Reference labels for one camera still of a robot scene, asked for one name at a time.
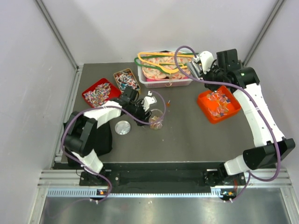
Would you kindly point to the black cloth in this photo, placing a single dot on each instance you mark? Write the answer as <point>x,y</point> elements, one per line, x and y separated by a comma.
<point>84,136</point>

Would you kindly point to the green clothes hanger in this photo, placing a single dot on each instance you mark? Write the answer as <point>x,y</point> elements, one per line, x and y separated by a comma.
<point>161,60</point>

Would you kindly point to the silver jar lid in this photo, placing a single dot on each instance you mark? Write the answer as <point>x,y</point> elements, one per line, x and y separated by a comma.
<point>122,127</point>

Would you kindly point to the orange candy tray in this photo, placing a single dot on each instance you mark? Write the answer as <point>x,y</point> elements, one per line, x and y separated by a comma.
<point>218,105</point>

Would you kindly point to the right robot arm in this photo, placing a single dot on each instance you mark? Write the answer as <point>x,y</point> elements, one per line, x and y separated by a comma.
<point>270,144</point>

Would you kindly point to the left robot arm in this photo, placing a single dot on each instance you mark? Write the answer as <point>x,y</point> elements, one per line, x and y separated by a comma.
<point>113,108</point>

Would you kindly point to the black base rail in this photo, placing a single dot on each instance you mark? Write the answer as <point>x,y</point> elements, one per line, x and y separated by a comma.
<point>163,177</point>

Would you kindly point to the yellow clothes hanger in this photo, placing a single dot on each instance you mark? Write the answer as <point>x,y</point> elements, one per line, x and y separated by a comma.
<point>143,56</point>

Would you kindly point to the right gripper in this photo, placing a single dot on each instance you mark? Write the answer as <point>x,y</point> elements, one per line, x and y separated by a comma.
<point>213,68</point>

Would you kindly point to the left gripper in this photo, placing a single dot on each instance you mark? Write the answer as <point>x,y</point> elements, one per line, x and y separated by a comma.
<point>142,117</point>

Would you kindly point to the white plastic basket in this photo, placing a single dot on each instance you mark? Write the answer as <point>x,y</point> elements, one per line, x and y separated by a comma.
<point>162,83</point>

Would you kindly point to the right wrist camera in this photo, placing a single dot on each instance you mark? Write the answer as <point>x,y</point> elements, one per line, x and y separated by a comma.
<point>206,59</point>

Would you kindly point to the floral fabric item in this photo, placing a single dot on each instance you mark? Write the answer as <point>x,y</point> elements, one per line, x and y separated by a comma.
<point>157,75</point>

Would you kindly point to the clear glass jar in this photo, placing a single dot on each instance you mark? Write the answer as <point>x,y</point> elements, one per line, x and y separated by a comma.
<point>156,119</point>

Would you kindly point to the gold candy tin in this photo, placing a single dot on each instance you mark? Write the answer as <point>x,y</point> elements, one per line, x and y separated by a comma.
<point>125,78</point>

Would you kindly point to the silver metal scoop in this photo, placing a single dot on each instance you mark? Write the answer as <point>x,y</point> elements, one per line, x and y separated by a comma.
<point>195,69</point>

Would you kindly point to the red candy tray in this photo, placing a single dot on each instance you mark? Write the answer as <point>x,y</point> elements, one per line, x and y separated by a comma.
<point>100,92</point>

